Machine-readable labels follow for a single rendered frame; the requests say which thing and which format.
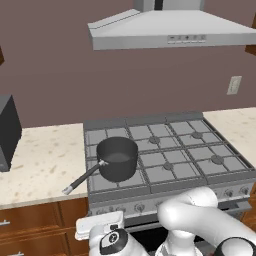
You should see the brown wooden base cupboard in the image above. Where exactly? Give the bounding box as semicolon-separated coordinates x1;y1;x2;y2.
240;195;256;232

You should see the brown wooden drawer front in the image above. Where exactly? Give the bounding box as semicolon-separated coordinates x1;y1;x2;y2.
0;201;65;240
0;232;72;256

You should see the black microwave oven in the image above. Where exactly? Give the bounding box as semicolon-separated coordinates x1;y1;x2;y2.
0;94;23;173

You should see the silver oven door handle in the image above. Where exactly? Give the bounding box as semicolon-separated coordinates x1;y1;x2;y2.
123;200;253;230

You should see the silver range hood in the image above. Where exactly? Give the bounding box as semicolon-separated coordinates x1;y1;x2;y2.
87;0;256;52

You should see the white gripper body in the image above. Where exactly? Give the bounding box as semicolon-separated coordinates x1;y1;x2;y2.
74;211;125;241

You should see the grey gas stove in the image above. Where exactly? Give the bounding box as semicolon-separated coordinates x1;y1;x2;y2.
82;111;256;256

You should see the black saucepan with long handle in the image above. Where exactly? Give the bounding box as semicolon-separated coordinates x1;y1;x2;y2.
61;136;140;196

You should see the white wall outlet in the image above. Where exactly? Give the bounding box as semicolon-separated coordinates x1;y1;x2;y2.
226;75;243;96

